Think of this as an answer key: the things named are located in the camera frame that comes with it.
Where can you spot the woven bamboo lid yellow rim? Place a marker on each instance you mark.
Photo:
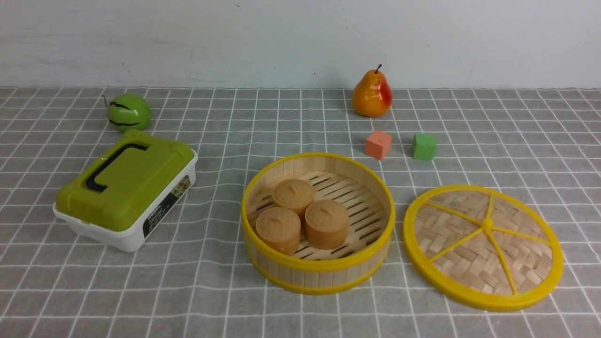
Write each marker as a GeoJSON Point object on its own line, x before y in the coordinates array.
{"type": "Point", "coordinates": [482, 248]}

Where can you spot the bamboo steamer basket yellow rims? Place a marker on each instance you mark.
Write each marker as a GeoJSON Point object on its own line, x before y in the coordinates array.
{"type": "Point", "coordinates": [311, 271]}

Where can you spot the tan bun back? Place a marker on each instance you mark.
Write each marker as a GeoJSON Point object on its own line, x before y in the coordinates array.
{"type": "Point", "coordinates": [294, 194]}

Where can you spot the tan bun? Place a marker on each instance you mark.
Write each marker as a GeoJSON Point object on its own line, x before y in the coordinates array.
{"type": "Point", "coordinates": [294, 194]}
{"type": "Point", "coordinates": [280, 229]}
{"type": "Point", "coordinates": [326, 224]}

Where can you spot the tan bun front right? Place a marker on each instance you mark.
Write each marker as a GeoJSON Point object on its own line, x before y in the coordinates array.
{"type": "Point", "coordinates": [326, 224]}

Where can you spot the tan bun front left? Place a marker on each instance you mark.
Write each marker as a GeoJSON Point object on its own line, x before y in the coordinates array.
{"type": "Point", "coordinates": [280, 229]}

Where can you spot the orange foam cube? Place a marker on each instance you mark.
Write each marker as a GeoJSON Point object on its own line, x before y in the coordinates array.
{"type": "Point", "coordinates": [378, 144]}

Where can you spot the orange red pear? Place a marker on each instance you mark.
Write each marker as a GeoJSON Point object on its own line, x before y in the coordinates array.
{"type": "Point", "coordinates": [372, 97]}

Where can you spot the green foam cube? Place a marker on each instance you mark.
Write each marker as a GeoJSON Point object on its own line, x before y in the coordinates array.
{"type": "Point", "coordinates": [424, 146]}

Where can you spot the grey checked tablecloth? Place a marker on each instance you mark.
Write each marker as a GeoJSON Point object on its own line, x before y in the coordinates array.
{"type": "Point", "coordinates": [193, 278]}

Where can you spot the green lidded white storage box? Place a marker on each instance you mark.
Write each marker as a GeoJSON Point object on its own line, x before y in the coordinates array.
{"type": "Point", "coordinates": [122, 197]}

